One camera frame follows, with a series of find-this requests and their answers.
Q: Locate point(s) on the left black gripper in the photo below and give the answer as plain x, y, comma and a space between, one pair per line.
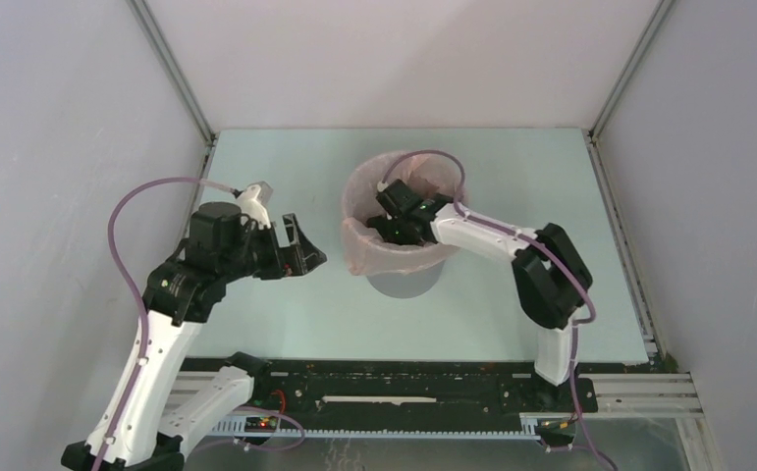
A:
297, 258

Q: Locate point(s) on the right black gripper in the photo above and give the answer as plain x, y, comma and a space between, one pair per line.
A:
384, 225

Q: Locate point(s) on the pink plastic trash bag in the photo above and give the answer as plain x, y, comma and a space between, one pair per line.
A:
366, 253

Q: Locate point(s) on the grey trash bin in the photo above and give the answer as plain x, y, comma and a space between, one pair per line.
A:
406, 286

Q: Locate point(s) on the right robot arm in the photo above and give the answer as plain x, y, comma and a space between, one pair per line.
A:
550, 277

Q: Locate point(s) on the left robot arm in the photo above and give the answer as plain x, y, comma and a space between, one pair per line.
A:
225, 244

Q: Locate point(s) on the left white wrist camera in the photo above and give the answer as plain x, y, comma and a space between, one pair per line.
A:
253, 201

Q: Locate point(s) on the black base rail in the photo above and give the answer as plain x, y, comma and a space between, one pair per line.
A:
417, 399

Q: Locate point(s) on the right aluminium frame post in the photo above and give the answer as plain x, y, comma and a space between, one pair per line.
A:
635, 60

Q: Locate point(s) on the aluminium frame post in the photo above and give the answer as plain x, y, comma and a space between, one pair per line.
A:
635, 60
164, 53

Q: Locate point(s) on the left aluminium frame post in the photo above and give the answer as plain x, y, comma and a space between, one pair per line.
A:
164, 53

